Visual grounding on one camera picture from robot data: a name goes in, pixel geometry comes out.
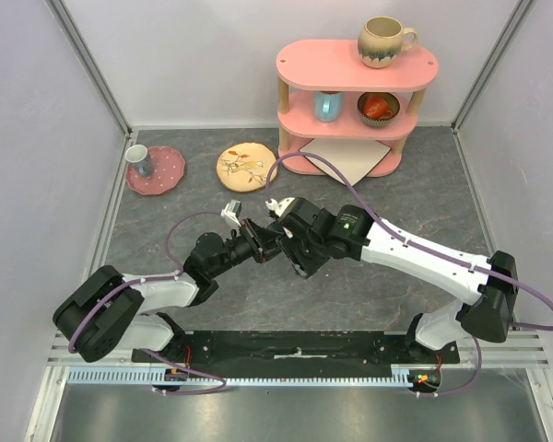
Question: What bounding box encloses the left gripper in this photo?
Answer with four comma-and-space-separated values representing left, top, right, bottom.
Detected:
210, 217, 283, 278

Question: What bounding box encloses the black remote control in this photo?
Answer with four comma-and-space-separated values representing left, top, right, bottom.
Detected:
268, 222, 316, 279

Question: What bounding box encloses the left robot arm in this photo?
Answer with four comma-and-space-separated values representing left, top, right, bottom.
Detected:
53, 218, 286, 363

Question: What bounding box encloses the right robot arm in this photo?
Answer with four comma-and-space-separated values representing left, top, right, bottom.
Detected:
266, 198, 518, 363

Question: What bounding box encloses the white square board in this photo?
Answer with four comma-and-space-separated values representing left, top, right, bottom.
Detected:
300, 138, 391, 185

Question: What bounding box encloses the yellow bird plate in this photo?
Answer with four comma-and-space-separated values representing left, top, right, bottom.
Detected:
216, 142, 276, 192

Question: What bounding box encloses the light blue mug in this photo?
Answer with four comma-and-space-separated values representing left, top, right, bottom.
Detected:
313, 91, 344, 122

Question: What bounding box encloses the pink dotted plate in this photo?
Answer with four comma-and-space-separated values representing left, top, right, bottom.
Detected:
124, 146, 186, 196

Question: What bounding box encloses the orange cup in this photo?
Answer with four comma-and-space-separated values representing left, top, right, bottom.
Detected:
362, 94, 394, 120

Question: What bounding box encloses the grey small cup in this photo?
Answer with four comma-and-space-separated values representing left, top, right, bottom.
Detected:
124, 145, 154, 177

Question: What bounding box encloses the pink three-tier shelf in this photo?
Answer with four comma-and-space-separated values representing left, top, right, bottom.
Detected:
276, 40, 439, 178

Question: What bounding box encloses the beige ceramic mug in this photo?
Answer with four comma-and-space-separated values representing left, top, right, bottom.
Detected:
357, 17, 419, 69

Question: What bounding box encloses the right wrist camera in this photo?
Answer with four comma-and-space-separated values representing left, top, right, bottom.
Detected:
265, 197, 300, 238

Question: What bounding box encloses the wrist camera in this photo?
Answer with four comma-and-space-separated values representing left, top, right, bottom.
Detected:
265, 197, 300, 238
220, 200, 241, 229

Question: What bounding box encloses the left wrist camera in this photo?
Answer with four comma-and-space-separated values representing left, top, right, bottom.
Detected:
220, 200, 241, 229

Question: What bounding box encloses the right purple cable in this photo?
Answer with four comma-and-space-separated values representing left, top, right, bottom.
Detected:
265, 152, 553, 398

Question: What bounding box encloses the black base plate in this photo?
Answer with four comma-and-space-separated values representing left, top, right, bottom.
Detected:
131, 329, 460, 379

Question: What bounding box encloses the slotted cable duct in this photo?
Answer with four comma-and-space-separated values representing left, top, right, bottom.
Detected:
66, 364, 432, 388

